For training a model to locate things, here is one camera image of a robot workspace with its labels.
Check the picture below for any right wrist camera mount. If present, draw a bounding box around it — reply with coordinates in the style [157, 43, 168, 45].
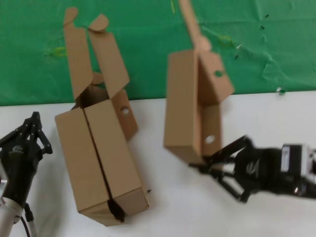
[281, 142, 316, 179]

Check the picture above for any brown cardboard box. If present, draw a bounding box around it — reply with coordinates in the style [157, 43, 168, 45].
[163, 0, 235, 166]
[83, 13, 150, 222]
[54, 7, 112, 227]

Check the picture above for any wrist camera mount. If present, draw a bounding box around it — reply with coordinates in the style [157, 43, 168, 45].
[281, 142, 316, 179]
[0, 160, 9, 198]

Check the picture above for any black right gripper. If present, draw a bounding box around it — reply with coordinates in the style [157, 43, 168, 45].
[189, 134, 297, 203]

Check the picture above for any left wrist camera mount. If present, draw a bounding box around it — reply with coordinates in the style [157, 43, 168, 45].
[0, 160, 9, 198]

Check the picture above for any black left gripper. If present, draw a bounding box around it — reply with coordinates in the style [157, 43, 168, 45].
[0, 112, 53, 206]

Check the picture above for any green cloth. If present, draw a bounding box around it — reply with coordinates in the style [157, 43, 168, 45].
[0, 0, 316, 107]

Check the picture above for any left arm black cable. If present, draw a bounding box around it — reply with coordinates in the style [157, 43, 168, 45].
[19, 201, 38, 237]

